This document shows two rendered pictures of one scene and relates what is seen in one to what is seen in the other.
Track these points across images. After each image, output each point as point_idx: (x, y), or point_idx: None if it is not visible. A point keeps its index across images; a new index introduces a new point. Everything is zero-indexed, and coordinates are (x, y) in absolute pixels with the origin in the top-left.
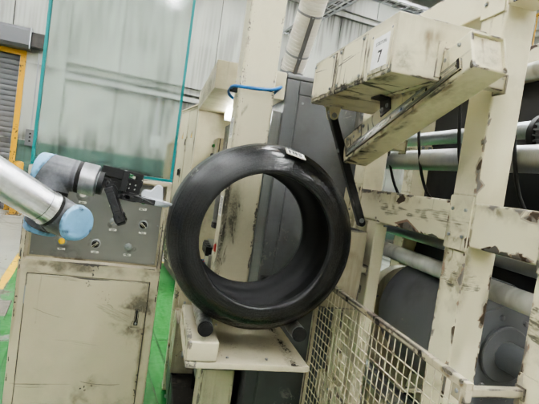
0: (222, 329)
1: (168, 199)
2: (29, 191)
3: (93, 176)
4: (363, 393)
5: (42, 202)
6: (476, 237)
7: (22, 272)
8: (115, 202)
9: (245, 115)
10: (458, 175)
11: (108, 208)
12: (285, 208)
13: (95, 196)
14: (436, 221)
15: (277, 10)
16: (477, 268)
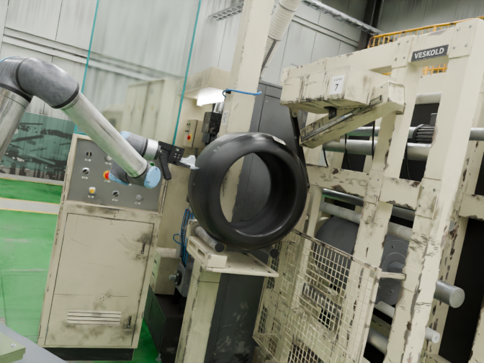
0: None
1: (171, 164)
2: (133, 157)
3: (155, 148)
4: (312, 289)
5: (138, 163)
6: (383, 195)
7: (64, 212)
8: (166, 165)
9: (237, 109)
10: (374, 158)
11: None
12: (251, 173)
13: None
14: (359, 186)
15: (261, 41)
16: (382, 213)
